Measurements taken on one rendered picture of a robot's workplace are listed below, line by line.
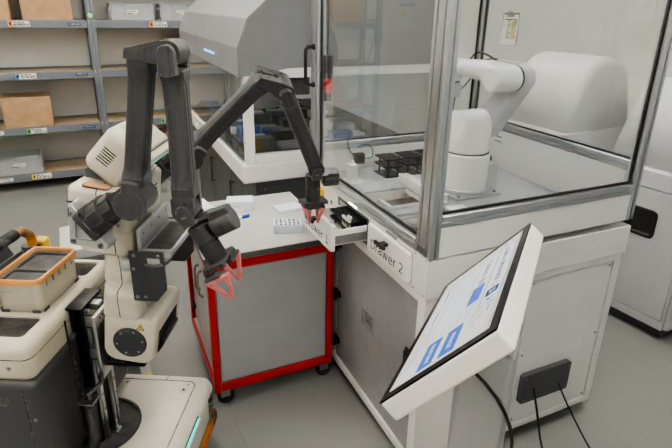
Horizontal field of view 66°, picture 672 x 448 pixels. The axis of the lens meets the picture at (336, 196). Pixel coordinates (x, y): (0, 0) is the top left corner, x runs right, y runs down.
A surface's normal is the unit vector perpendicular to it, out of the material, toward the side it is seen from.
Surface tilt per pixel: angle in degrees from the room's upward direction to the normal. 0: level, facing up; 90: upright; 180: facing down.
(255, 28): 90
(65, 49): 90
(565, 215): 90
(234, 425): 0
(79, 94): 90
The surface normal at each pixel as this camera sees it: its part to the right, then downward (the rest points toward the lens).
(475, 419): -0.43, 0.30
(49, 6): 0.46, 0.31
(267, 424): 0.02, -0.94
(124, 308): -0.05, 0.34
